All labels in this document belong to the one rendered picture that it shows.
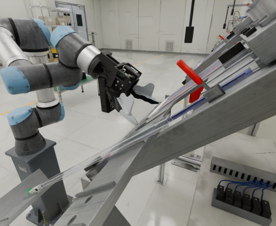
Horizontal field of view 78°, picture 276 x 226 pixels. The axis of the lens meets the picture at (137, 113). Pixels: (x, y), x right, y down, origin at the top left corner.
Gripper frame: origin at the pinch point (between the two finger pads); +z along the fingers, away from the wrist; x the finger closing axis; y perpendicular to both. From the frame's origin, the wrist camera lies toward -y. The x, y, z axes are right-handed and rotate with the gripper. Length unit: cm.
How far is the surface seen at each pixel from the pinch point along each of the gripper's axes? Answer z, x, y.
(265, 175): 46, 23, -4
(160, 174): 33, 61, -80
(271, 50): 9.4, -6.1, 27.3
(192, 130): 9.1, -10.1, 10.4
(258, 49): 7.9, -6.1, 26.5
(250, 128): 45, 60, -5
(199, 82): 4.5, -6.8, 17.4
